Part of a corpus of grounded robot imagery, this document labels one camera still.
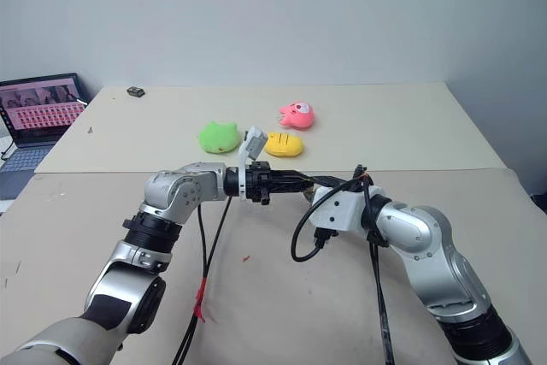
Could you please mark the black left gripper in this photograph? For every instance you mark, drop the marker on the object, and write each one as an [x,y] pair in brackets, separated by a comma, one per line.
[258,183]

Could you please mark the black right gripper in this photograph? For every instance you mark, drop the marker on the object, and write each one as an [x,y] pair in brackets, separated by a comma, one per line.
[361,174]

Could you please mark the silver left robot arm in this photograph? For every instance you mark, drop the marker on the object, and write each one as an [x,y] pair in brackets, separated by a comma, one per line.
[179,190]

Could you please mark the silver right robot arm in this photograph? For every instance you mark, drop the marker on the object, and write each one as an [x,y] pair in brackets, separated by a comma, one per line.
[431,237]

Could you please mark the yellow plush toy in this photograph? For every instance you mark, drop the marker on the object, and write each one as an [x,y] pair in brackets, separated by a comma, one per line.
[284,145]

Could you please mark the pink plush toy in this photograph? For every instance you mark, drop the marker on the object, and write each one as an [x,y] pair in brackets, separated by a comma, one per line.
[298,115]

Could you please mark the green frog plush toy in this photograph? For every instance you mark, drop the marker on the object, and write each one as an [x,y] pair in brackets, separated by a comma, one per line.
[219,137]

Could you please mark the small black box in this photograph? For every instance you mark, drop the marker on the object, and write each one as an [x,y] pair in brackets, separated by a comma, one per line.
[136,91]

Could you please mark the open laptop computer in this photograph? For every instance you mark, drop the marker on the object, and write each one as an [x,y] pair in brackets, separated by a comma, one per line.
[38,117]

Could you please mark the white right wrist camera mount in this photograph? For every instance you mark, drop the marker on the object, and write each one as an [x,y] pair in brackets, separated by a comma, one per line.
[342,211]

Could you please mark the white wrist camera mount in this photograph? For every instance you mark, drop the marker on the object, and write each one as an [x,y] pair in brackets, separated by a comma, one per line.
[255,139]
[342,211]

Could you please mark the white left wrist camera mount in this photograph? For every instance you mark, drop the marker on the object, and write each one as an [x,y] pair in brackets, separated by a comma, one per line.
[255,139]

